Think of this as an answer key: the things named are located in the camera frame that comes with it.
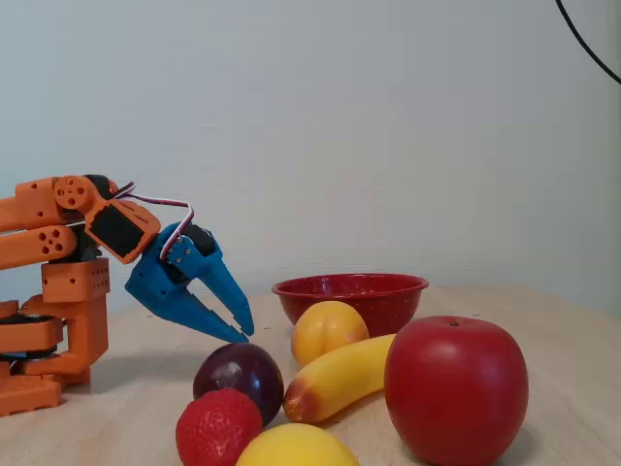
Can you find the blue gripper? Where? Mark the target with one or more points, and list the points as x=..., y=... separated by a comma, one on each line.
x=154, y=281

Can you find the red toy apple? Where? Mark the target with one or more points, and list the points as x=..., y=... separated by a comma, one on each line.
x=456, y=388

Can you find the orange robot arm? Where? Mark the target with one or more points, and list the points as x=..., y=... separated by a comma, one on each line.
x=73, y=286

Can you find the yellow toy banana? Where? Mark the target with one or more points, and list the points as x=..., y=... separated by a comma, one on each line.
x=335, y=374

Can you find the red toy strawberry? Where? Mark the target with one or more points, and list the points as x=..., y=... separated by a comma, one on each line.
x=216, y=427

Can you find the purple toy plum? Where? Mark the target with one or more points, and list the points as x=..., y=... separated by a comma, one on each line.
x=238, y=369

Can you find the yellow toy lemon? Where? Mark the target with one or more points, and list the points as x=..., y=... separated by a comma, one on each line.
x=296, y=446

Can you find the orange toy peach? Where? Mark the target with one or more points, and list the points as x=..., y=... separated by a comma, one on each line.
x=325, y=330

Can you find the red speckled bowl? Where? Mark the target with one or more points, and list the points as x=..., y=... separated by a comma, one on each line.
x=388, y=301

